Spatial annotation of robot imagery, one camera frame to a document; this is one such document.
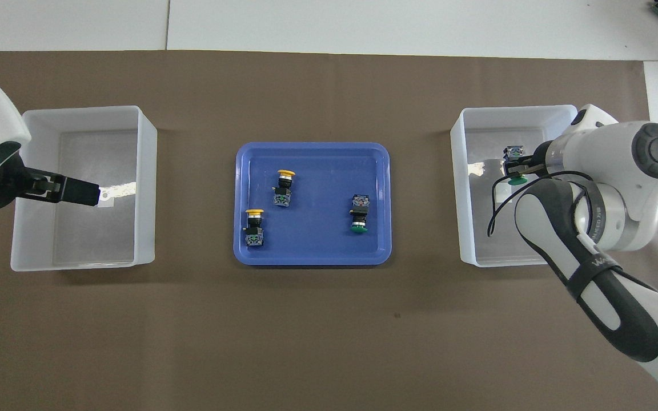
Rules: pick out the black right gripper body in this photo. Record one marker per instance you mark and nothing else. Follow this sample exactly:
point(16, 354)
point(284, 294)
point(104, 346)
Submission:
point(546, 160)

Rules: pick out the green push button switch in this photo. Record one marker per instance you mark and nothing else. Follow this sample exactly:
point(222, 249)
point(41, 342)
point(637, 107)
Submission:
point(514, 152)
point(359, 212)

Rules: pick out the yellow push button switch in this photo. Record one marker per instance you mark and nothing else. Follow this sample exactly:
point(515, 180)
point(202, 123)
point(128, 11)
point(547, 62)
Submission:
point(283, 191)
point(253, 231)

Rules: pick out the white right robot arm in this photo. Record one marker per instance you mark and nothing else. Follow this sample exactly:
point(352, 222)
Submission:
point(609, 171)

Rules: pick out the small white paper tag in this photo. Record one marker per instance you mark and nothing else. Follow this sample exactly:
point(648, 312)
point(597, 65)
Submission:
point(506, 201)
point(106, 201)

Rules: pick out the white translucent plastic box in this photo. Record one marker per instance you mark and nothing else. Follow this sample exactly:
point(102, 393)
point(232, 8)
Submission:
point(477, 240)
point(95, 240)

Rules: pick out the blue plastic tray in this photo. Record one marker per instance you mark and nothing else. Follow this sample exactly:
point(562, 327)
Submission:
point(306, 240)

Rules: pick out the brown paper table mat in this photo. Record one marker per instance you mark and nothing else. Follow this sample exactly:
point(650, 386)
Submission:
point(329, 319)

